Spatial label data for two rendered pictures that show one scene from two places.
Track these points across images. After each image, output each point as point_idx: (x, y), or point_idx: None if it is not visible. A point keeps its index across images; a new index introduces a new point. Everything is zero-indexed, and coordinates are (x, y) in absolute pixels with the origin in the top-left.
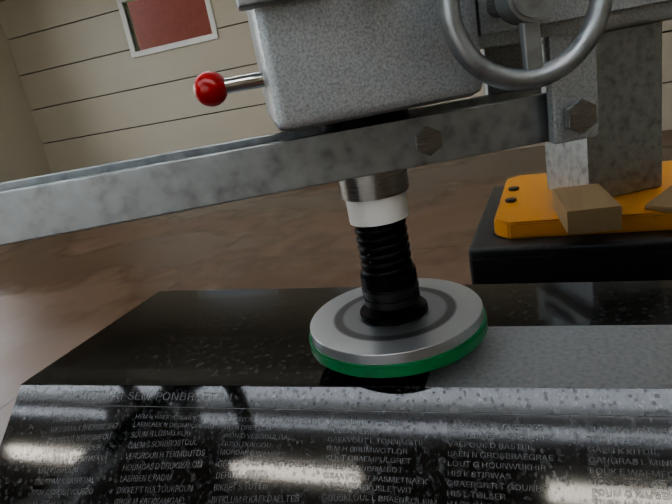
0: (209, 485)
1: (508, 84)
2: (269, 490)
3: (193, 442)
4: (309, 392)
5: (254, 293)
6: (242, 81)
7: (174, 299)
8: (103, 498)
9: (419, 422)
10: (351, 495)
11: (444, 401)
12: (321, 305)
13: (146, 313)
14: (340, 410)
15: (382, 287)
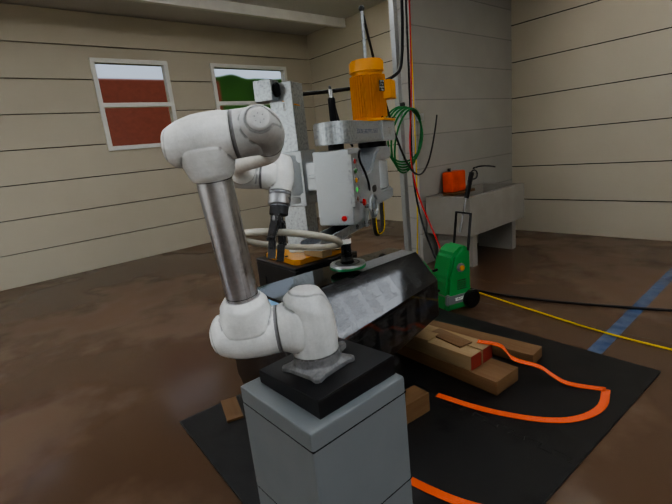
0: (342, 299)
1: (374, 217)
2: (352, 295)
3: (333, 294)
4: (346, 278)
5: (286, 279)
6: (347, 217)
7: (264, 287)
8: None
9: (365, 276)
10: (364, 290)
11: (366, 272)
12: (313, 274)
13: (266, 290)
14: (353, 279)
15: (350, 255)
